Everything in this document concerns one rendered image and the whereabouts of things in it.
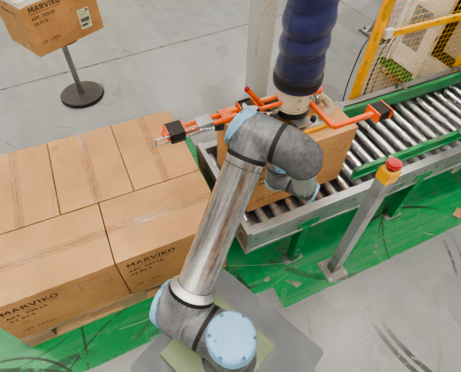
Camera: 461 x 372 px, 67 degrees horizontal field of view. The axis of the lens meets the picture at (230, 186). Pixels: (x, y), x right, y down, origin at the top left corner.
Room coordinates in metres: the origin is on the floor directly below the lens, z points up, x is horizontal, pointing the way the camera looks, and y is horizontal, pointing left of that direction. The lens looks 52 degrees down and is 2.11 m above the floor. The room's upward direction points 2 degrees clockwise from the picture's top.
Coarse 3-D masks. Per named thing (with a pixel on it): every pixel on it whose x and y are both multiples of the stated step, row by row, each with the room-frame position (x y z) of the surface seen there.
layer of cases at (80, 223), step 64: (128, 128) 1.68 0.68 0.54; (0, 192) 1.14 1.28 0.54; (64, 192) 1.15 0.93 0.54; (128, 192) 1.17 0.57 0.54; (192, 192) 1.18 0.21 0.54; (0, 256) 0.75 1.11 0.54; (64, 256) 0.76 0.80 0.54; (128, 256) 0.77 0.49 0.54; (0, 320) 0.48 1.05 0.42; (64, 320) 0.57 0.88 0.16
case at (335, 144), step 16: (272, 96) 1.54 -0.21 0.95; (336, 112) 1.42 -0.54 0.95; (352, 128) 1.30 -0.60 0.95; (224, 144) 1.31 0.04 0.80; (320, 144) 1.22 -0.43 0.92; (336, 144) 1.27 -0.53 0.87; (336, 160) 1.29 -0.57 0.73; (320, 176) 1.25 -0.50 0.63; (336, 176) 1.31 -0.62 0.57; (256, 192) 1.07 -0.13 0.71; (272, 192) 1.11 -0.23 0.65; (256, 208) 1.08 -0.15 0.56
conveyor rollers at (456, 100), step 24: (432, 96) 2.18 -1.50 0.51; (456, 96) 2.14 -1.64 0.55; (384, 120) 1.86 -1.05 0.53; (432, 120) 1.86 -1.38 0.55; (456, 120) 1.88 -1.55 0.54; (384, 144) 1.62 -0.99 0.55; (408, 144) 1.65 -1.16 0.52; (456, 144) 1.65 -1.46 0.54; (216, 168) 1.36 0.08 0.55; (336, 192) 1.21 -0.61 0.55; (264, 216) 1.03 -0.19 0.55
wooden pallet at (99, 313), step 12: (156, 288) 0.82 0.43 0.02; (120, 300) 0.70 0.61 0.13; (132, 300) 0.72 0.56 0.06; (96, 312) 0.66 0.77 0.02; (108, 312) 0.66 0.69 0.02; (60, 324) 0.55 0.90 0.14; (72, 324) 0.59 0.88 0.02; (84, 324) 0.59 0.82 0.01; (36, 336) 0.50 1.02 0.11; (48, 336) 0.51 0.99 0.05
